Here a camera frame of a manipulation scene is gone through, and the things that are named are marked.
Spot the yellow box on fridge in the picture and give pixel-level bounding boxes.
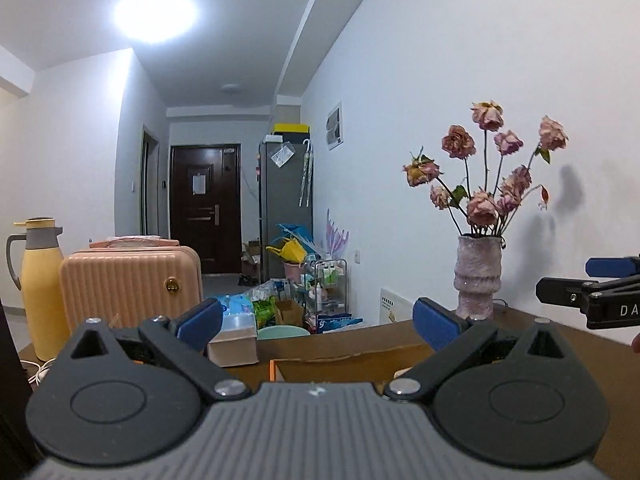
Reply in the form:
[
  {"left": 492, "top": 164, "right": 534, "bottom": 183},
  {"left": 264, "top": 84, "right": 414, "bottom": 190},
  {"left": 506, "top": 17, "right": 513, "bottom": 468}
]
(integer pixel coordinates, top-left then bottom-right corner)
[{"left": 272, "top": 122, "right": 310, "bottom": 134}]

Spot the pink ribbed suitcase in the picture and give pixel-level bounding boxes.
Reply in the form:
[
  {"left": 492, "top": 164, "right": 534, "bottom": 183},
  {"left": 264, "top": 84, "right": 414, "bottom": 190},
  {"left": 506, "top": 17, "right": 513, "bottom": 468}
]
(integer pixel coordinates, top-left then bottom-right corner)
[{"left": 60, "top": 235, "right": 204, "bottom": 330}]

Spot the pink textured vase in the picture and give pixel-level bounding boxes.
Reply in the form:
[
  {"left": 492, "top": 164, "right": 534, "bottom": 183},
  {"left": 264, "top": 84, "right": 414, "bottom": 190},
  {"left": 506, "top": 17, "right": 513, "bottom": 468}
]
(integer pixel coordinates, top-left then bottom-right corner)
[{"left": 454, "top": 235, "right": 502, "bottom": 320}]

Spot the ceiling lamp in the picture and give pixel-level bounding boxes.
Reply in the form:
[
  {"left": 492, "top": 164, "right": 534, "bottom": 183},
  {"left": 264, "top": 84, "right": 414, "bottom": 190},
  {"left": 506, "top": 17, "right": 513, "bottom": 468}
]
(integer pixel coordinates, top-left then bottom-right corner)
[{"left": 111, "top": 0, "right": 201, "bottom": 46}]

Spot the black monitor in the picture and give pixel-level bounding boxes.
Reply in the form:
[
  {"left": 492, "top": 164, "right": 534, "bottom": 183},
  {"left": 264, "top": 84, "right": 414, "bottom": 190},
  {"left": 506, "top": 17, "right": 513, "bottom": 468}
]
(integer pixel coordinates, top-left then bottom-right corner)
[{"left": 0, "top": 310, "right": 38, "bottom": 479}]

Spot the purple coral decoration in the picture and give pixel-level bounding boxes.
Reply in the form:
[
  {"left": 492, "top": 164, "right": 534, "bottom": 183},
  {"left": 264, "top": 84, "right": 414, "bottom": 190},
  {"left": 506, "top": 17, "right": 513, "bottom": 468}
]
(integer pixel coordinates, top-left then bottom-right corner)
[{"left": 324, "top": 210, "right": 349, "bottom": 259}]

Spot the blue tissue pack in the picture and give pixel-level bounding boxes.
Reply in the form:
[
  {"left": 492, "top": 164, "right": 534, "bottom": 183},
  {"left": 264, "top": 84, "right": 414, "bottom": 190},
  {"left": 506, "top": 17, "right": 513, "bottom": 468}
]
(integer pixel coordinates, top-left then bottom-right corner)
[{"left": 216, "top": 294, "right": 256, "bottom": 332}]

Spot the beige tissue box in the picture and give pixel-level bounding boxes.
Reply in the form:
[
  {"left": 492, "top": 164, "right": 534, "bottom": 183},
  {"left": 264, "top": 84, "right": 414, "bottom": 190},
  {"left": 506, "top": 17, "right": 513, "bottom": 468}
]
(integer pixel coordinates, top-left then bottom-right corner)
[{"left": 207, "top": 326, "right": 259, "bottom": 368}]

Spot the yellow watering can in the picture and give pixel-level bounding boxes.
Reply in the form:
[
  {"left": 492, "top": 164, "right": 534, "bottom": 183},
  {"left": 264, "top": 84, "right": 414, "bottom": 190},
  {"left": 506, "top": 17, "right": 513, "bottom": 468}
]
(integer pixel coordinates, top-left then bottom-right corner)
[{"left": 266, "top": 238, "right": 307, "bottom": 264}]

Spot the grey refrigerator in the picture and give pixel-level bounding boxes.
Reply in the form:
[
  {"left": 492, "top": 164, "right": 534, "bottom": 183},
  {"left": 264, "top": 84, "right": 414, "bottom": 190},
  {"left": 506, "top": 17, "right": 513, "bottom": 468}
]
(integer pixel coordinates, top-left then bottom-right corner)
[{"left": 257, "top": 133, "right": 314, "bottom": 281}]

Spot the metal wire trolley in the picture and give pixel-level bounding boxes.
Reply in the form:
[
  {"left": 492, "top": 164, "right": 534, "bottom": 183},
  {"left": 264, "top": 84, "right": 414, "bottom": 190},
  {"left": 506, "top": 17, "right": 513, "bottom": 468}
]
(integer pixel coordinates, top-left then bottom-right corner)
[{"left": 300, "top": 259, "right": 348, "bottom": 323}]

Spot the white wall panel box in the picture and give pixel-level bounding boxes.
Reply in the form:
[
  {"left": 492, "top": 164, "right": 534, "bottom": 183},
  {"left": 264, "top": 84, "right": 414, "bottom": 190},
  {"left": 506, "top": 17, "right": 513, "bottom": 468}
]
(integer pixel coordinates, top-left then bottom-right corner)
[{"left": 326, "top": 103, "right": 344, "bottom": 150}]

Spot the yellow thermos jug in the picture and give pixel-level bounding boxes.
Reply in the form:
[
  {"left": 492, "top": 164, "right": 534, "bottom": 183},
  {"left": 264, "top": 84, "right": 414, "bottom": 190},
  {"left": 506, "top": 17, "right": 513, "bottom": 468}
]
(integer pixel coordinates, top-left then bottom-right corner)
[{"left": 6, "top": 217, "right": 70, "bottom": 361}]

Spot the orange cardboard box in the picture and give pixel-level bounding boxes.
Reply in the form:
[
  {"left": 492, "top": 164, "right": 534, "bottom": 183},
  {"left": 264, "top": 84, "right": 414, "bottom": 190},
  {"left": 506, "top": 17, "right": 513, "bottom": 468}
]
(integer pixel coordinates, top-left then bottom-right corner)
[{"left": 268, "top": 341, "right": 436, "bottom": 397}]

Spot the dark brown entrance door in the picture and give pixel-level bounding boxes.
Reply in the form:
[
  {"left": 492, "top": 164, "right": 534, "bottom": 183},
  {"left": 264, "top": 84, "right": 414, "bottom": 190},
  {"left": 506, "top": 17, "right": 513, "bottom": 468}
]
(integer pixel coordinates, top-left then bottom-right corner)
[{"left": 169, "top": 144, "right": 242, "bottom": 274}]

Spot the person's right hand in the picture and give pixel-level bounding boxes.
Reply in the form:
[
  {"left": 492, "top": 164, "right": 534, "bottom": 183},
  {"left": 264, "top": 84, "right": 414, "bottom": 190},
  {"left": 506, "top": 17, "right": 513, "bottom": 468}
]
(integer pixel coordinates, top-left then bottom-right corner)
[{"left": 631, "top": 334, "right": 640, "bottom": 354}]

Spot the dried pink rose bouquet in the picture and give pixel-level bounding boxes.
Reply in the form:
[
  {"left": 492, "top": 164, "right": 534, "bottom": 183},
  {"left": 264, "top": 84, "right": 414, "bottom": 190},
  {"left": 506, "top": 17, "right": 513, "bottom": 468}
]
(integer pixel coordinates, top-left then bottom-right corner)
[{"left": 402, "top": 100, "right": 568, "bottom": 240}]

